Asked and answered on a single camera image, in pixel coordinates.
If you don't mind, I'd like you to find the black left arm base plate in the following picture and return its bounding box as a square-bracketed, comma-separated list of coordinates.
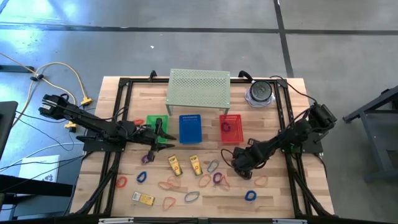
[83, 129, 128, 152]

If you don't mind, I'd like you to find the pale green perforated metal shelf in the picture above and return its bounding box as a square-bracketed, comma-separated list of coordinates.
[165, 68, 231, 116]

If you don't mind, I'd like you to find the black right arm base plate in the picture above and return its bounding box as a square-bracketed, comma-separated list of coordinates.
[277, 129, 324, 154]

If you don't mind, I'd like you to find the white cylinder device black top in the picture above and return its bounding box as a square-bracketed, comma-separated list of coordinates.
[250, 80, 274, 103]

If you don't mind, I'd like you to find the yellow extension cable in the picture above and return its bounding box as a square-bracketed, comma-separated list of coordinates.
[12, 61, 93, 127]
[0, 52, 78, 131]

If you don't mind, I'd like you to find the blue plastic basket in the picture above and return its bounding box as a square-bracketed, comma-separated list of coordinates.
[178, 114, 203, 144]

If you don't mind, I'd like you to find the black device cable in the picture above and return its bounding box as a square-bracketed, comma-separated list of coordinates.
[269, 75, 318, 105]

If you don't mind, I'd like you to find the green plastic basket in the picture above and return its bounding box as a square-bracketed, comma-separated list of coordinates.
[145, 114, 170, 144]

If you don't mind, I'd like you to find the black floor cable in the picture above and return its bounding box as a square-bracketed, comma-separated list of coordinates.
[14, 107, 97, 153]

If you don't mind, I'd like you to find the yellow crayon box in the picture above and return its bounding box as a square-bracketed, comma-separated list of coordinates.
[167, 154, 183, 177]
[131, 191, 156, 207]
[189, 154, 203, 177]

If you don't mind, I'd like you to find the white floor cable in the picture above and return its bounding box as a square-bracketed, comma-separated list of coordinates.
[0, 141, 86, 172]

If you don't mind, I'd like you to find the grey metal table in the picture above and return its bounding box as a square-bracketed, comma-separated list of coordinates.
[342, 84, 398, 183]

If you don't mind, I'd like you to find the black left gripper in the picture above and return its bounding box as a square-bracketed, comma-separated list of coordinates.
[132, 117, 177, 162]

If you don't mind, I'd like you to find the black flat floor bar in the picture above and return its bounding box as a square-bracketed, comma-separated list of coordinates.
[0, 65, 35, 73]

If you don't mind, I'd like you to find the dark grey table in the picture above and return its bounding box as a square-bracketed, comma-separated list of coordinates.
[0, 174, 74, 220]

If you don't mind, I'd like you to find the silver bracket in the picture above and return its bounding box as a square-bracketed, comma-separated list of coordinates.
[98, 217, 135, 224]
[272, 218, 308, 224]

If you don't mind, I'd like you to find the red plastic basket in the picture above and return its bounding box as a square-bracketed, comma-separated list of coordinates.
[219, 114, 244, 144]

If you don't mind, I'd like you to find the black desk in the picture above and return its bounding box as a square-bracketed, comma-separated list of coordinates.
[0, 100, 19, 159]

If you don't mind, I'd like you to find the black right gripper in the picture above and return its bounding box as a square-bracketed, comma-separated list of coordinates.
[233, 144, 264, 180]

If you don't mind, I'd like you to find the white cardboard box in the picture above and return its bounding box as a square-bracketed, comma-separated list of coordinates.
[18, 154, 60, 183]

